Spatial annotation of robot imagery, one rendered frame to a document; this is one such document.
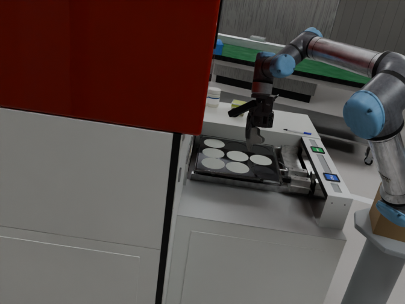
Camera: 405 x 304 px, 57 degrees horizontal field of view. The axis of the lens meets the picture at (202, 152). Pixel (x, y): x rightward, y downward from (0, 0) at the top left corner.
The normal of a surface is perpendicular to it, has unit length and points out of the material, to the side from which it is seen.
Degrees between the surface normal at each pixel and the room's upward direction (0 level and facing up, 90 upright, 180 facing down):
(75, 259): 90
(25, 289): 90
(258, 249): 90
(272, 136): 90
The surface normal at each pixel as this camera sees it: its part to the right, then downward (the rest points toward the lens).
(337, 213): -0.07, 0.42
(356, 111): -0.80, 0.55
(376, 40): -0.33, 0.37
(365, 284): -0.71, 0.22
